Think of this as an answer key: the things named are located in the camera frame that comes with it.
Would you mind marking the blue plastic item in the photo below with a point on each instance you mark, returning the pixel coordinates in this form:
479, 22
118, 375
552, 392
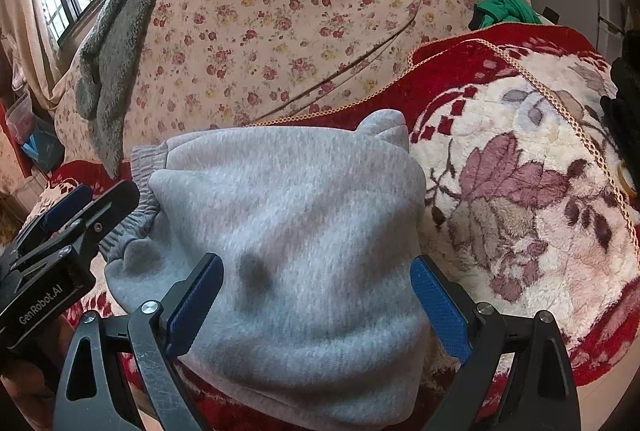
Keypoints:
42, 146

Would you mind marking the beige curtain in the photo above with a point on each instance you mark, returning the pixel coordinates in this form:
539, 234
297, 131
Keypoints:
25, 36

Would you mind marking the beige floral quilt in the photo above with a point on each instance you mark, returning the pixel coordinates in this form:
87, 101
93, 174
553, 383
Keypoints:
300, 11

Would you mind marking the green cloth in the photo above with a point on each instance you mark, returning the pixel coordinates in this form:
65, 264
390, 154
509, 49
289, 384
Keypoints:
510, 8

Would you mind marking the clear plastic container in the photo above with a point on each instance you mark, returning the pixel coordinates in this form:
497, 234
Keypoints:
20, 116

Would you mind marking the dark grey fleece garment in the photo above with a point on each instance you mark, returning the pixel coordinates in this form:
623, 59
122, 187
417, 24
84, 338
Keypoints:
125, 61

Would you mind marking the black fuzzy cloth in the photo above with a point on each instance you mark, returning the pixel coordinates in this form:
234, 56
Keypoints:
622, 96

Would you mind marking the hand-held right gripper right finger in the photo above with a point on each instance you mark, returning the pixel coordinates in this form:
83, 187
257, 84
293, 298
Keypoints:
442, 311

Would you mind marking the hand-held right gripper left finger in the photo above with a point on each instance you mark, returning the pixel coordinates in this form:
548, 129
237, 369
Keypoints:
192, 311

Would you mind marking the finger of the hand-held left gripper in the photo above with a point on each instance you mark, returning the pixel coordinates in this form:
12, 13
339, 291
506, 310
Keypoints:
65, 208
115, 206

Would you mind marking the red floral plush blanket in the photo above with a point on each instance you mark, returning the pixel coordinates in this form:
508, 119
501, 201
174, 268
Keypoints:
500, 136

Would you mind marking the grey fleece pants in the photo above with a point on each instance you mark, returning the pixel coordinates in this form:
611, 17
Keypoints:
300, 211

